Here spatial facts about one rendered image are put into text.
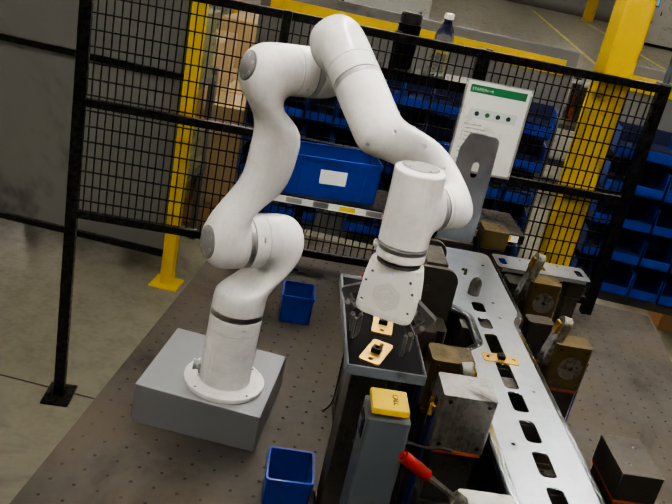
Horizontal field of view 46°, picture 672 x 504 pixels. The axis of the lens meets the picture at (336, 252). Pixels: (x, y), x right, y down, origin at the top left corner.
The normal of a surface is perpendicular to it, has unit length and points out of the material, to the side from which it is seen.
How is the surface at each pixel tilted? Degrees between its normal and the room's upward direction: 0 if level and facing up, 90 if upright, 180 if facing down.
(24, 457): 0
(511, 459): 0
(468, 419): 90
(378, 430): 90
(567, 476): 0
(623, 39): 90
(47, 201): 90
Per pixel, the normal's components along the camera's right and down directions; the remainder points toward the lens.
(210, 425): -0.15, 0.36
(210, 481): 0.19, -0.90
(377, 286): -0.42, 0.25
